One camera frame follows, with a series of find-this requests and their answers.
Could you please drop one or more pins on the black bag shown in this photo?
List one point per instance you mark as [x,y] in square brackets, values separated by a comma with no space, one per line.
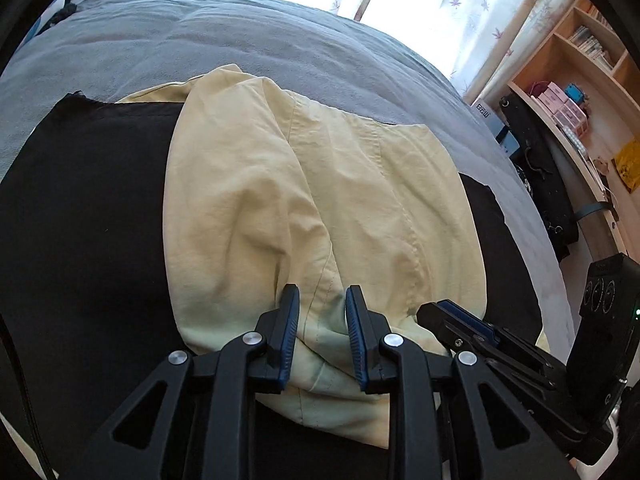
[530,135]

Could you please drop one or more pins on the dark clothes pile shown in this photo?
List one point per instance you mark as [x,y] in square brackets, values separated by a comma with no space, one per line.
[65,7]

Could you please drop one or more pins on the pale yellow garment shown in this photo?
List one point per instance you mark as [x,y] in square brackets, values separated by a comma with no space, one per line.
[250,185]

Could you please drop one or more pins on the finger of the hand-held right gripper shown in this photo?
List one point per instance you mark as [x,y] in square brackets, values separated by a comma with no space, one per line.
[470,317]
[440,325]

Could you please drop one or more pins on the white and blue cardboard box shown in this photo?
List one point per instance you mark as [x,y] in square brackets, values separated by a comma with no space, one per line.
[487,112]

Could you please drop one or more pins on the grey bed blanket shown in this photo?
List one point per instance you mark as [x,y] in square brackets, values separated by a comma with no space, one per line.
[250,35]

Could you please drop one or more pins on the small blue box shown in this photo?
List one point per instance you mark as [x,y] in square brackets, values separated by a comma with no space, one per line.
[575,96]

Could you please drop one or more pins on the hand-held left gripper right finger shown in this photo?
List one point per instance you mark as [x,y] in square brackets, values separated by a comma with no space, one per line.
[356,342]

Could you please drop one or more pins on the white leaf-print curtain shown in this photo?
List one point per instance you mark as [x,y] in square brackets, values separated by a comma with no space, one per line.
[425,0]

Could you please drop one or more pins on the black cloth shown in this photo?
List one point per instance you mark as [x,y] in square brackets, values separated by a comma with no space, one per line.
[90,235]

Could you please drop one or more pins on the yellow printed bag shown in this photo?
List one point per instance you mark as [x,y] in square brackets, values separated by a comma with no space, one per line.
[629,166]

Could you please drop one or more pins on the pink printed box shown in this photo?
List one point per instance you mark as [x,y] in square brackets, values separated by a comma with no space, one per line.
[571,117]
[552,96]

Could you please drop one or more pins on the wooden bookshelf desk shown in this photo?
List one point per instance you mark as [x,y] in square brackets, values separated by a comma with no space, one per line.
[560,35]

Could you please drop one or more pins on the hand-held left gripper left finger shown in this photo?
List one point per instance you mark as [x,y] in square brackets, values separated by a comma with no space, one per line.
[287,342]

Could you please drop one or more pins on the row of books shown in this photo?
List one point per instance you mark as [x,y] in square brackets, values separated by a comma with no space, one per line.
[592,47]

